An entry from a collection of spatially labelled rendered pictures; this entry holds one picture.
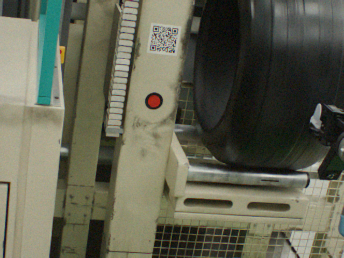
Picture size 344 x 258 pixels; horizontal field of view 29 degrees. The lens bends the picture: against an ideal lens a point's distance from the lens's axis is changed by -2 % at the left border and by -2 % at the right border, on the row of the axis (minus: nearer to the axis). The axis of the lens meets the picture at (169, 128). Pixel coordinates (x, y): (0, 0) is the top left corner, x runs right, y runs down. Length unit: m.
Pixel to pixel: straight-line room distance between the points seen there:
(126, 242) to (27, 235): 0.86
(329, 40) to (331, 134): 0.24
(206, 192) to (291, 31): 0.47
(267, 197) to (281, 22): 0.48
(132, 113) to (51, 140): 0.77
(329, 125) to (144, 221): 0.63
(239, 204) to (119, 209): 0.32
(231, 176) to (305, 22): 0.44
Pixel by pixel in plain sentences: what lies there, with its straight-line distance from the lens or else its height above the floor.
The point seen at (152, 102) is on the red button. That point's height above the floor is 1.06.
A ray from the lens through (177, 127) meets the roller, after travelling 1.97.
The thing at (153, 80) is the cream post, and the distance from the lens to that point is 1.69.
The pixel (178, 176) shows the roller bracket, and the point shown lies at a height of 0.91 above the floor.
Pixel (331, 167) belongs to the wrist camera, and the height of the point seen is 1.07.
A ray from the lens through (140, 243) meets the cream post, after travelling 1.88.
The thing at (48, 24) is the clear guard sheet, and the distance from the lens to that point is 0.91.
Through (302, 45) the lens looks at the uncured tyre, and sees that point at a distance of 1.56.
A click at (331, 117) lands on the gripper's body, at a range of 1.45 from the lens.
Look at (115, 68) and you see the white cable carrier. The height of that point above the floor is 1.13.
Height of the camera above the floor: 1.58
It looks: 20 degrees down
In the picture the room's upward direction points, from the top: 10 degrees clockwise
